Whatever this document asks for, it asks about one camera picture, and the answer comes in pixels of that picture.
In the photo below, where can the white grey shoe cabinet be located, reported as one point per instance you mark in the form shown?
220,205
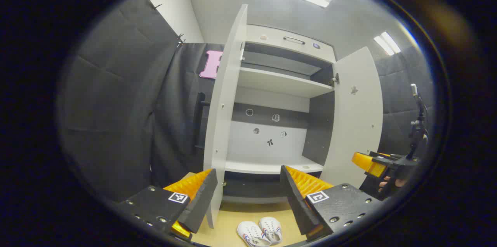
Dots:
271,80

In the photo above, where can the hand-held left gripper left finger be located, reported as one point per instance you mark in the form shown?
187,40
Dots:
204,200

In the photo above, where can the black backdrop cloth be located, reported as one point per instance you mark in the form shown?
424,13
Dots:
182,103

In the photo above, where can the white canvas shoe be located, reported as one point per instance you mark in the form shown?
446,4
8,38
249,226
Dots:
271,227
250,233

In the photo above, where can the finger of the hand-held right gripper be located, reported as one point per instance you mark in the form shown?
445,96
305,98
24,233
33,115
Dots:
369,163

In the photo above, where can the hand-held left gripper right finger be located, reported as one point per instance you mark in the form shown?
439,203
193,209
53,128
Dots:
297,204

